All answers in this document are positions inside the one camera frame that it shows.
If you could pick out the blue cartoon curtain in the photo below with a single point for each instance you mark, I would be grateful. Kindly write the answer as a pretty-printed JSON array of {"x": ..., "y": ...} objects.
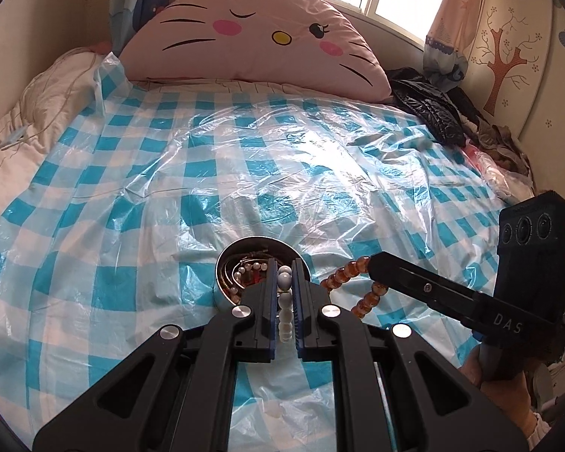
[{"x": 136, "y": 0}]

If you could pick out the pink and blue curtain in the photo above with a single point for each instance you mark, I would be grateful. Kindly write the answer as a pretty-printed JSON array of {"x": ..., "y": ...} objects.
[{"x": 456, "y": 19}]

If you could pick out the pink cat face pillow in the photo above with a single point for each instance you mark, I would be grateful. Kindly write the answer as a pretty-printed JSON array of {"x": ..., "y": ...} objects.
[{"x": 263, "y": 52}]

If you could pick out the black puffer jacket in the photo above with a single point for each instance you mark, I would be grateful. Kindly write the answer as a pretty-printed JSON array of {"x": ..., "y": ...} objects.
[{"x": 428, "y": 103}]

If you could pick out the person's right hand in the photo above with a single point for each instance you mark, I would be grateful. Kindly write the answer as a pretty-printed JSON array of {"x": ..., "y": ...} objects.
[{"x": 504, "y": 400}]

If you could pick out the pile of clothes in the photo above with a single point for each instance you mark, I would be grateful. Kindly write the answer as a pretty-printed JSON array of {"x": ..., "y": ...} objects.
[{"x": 504, "y": 150}]

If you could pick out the tree print wardrobe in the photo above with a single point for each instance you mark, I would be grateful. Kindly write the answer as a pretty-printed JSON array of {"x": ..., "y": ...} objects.
[{"x": 518, "y": 66}]

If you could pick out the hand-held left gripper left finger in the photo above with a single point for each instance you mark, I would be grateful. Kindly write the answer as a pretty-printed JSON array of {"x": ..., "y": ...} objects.
[{"x": 269, "y": 329}]

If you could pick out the white quilt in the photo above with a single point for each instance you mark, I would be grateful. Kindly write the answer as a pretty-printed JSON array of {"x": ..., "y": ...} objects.
[{"x": 42, "y": 99}]

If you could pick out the blue checked plastic sheet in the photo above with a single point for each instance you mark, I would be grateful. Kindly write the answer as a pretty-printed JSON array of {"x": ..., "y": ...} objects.
[{"x": 122, "y": 226}]

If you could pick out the person's right forearm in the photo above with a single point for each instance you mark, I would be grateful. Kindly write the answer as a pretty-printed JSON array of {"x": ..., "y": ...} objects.
[{"x": 536, "y": 428}]

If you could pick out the round metal tin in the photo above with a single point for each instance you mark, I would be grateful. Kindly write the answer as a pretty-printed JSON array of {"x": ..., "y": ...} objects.
[{"x": 226, "y": 299}]

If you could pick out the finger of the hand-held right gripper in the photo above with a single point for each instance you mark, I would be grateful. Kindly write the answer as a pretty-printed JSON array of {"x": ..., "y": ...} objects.
[{"x": 423, "y": 287}]

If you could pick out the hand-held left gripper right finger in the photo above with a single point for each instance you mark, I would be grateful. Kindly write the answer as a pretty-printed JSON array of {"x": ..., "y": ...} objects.
[{"x": 301, "y": 329}]

